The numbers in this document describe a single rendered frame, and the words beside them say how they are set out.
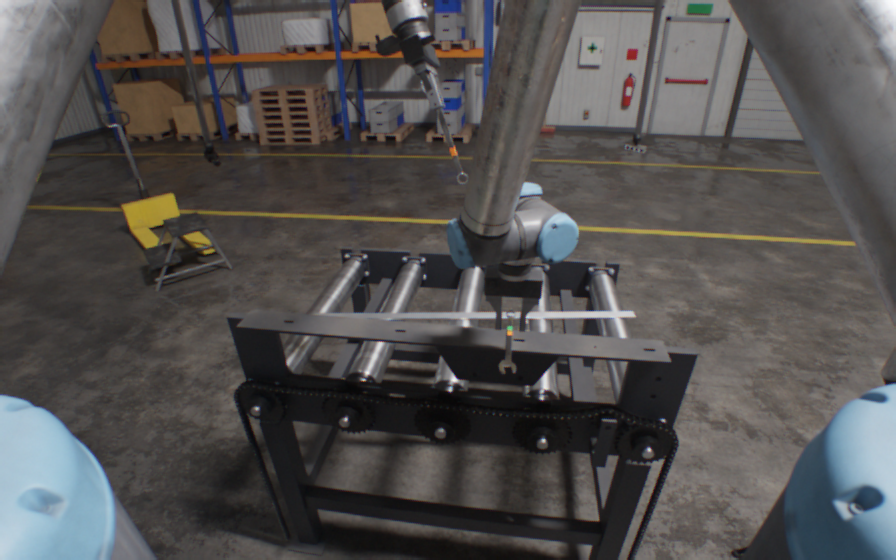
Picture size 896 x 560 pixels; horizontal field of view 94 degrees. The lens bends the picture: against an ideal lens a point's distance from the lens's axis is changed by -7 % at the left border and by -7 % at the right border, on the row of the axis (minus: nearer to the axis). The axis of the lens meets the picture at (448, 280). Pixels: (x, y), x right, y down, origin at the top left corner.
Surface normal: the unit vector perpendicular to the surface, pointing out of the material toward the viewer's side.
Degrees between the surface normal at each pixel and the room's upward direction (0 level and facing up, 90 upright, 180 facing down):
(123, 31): 90
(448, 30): 90
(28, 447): 9
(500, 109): 103
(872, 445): 5
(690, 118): 90
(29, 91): 93
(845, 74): 81
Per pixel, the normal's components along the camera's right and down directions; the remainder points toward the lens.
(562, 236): 0.40, 0.44
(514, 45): -0.61, 0.58
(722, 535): -0.01, -0.87
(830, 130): -0.97, 0.22
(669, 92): -0.15, 0.49
